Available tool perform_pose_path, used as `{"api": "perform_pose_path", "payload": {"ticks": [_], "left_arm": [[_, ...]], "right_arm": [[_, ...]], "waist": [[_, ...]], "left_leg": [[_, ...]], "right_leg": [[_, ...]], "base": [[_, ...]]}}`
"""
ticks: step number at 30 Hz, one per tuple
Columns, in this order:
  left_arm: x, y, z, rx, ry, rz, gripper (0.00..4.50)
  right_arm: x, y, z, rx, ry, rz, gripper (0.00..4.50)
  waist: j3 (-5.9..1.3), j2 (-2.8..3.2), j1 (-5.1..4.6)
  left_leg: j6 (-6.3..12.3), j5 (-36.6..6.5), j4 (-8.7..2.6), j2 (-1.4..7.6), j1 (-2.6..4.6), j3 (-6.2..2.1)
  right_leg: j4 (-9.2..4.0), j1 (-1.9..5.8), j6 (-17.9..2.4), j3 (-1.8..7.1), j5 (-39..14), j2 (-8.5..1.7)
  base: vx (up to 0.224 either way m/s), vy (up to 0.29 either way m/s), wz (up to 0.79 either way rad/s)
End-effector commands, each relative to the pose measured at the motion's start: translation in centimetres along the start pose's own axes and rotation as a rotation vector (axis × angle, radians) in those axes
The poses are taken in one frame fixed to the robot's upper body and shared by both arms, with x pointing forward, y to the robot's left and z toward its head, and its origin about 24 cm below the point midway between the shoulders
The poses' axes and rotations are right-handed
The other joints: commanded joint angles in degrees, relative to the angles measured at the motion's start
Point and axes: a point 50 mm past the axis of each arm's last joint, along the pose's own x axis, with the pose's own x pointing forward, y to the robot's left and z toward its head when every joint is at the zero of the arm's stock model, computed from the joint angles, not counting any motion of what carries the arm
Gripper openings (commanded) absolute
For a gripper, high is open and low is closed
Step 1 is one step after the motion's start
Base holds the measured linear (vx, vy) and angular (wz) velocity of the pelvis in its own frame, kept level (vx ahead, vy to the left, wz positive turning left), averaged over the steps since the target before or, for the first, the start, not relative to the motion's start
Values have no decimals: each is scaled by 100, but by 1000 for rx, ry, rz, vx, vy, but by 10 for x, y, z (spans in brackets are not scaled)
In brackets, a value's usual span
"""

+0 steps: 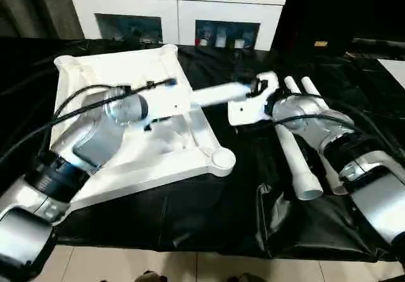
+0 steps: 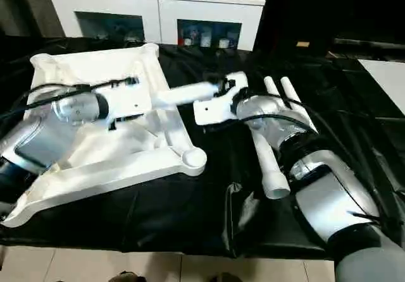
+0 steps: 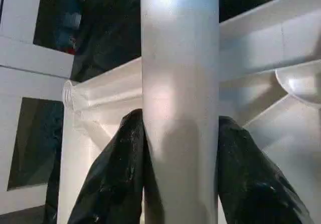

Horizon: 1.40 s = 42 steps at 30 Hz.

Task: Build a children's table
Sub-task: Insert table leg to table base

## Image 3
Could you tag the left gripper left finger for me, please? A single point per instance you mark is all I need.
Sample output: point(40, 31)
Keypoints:
point(118, 171)

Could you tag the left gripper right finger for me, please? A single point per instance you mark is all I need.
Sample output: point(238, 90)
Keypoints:
point(250, 178)

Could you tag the white plastic table leg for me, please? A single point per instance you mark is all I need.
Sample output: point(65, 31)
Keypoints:
point(179, 83)

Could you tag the white cabinet with glass doors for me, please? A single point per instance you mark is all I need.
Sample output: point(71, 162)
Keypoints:
point(15, 70)

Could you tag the white plastic table top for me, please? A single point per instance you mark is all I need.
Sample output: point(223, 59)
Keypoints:
point(250, 45)

